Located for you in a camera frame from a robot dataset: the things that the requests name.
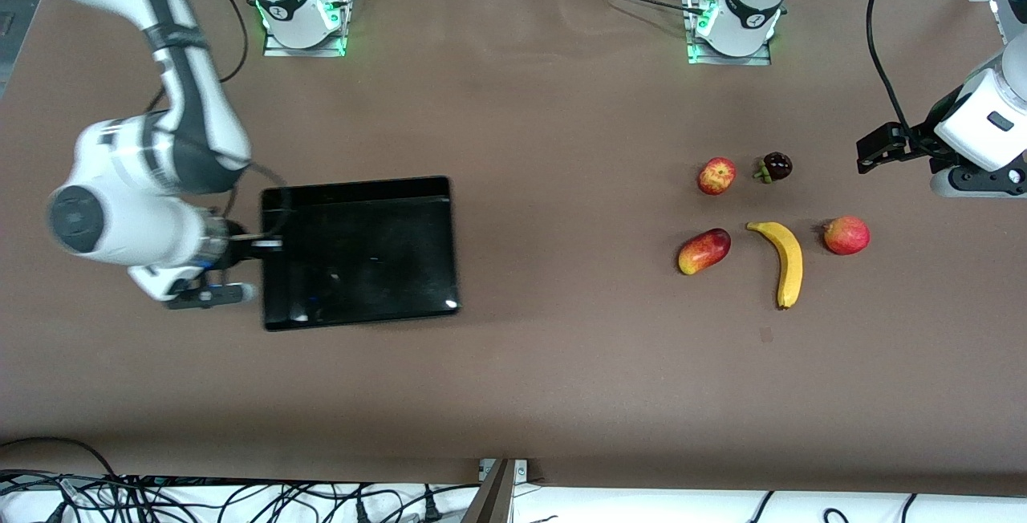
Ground black plastic box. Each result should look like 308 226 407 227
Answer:
259 176 461 332

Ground yellow banana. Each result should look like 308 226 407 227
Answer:
746 221 804 311

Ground small red yellow apple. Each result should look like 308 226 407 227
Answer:
696 156 737 196

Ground dark purple mangosteen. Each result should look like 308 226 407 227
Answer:
753 152 794 184

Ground red yellow mango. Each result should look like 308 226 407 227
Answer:
676 228 733 277

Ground slanted grey metal profile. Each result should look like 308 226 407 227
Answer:
460 459 515 523

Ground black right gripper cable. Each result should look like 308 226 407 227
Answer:
229 161 290 240

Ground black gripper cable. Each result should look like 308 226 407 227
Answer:
866 0 925 140
229 161 290 240

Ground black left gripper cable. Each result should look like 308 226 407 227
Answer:
866 0 925 140

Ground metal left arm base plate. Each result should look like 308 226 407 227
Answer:
684 0 774 67

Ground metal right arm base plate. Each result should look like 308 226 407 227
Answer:
262 0 354 58

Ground black looping arm cable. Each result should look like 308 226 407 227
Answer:
164 0 249 84

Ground arched black floor cable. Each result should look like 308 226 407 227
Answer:
0 436 121 482

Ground tangled black cables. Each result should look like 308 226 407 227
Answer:
0 471 482 523

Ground small metal bracket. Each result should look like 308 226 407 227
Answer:
479 459 530 482

